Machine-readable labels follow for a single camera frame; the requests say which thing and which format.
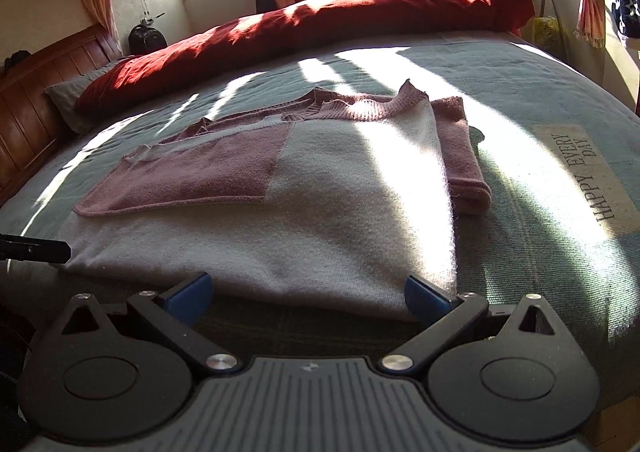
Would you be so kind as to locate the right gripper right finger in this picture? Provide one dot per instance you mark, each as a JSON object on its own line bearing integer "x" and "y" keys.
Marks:
{"x": 445, "y": 318}

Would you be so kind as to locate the yellow plastic bag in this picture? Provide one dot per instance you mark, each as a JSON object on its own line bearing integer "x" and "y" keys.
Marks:
{"x": 547, "y": 36}

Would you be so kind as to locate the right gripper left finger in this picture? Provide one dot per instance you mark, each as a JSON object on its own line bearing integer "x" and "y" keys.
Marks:
{"x": 168, "y": 319}

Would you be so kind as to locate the right orange curtain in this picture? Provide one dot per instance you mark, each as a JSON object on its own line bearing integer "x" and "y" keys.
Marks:
{"x": 591, "y": 22}

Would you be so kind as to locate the black backpack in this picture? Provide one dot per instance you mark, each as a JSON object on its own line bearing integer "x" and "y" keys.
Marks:
{"x": 144, "y": 38}

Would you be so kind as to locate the wooden headboard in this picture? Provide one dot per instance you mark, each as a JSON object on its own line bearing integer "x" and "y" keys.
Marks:
{"x": 32, "y": 129}

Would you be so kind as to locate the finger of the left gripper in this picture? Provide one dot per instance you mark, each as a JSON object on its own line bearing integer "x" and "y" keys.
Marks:
{"x": 17, "y": 248}

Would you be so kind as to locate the grey pillow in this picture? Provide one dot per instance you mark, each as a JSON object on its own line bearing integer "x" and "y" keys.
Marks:
{"x": 64, "y": 96}

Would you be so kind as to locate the red duvet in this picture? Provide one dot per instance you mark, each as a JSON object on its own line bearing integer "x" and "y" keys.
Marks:
{"x": 250, "y": 40}

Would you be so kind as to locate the pink and white sweater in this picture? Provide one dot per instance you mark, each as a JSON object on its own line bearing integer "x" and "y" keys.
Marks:
{"x": 327, "y": 201}

